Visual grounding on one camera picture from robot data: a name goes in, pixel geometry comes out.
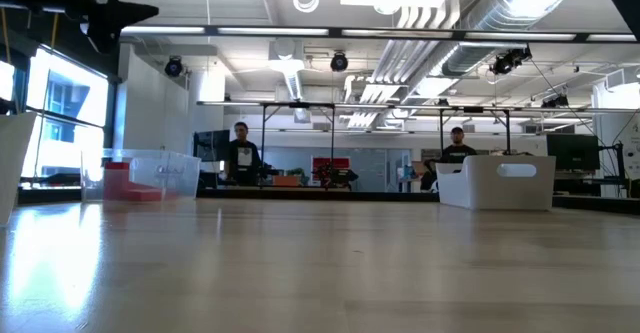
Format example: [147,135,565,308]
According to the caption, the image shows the black ceiling spotlight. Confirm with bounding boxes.
[164,56,184,78]
[329,51,349,73]

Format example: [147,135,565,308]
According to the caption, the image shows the black computer monitor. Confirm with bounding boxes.
[193,129,231,163]
[546,132,601,172]

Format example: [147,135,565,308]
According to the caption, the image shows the white bin with handle slot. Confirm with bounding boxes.
[435,154,557,211]

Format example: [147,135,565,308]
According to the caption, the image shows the black crossbar with light strips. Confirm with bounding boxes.
[109,24,640,43]

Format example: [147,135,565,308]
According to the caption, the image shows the large window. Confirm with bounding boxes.
[24,47,109,182]

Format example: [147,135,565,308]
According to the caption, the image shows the person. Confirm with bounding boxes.
[424,126,479,193]
[224,121,263,187]

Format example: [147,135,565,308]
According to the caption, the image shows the white board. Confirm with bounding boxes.
[592,80,640,179]

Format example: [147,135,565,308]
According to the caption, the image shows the white plastic tray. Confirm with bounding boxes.
[0,111,37,227]

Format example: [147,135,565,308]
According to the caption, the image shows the clear plastic bin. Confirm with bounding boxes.
[81,147,202,203]

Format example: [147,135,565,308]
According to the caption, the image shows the red sign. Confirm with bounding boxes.
[310,156,351,170]

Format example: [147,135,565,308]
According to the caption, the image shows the silver ventilation duct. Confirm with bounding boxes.
[372,0,539,87]

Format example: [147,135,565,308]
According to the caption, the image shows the dark background table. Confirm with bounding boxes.
[197,186,441,203]

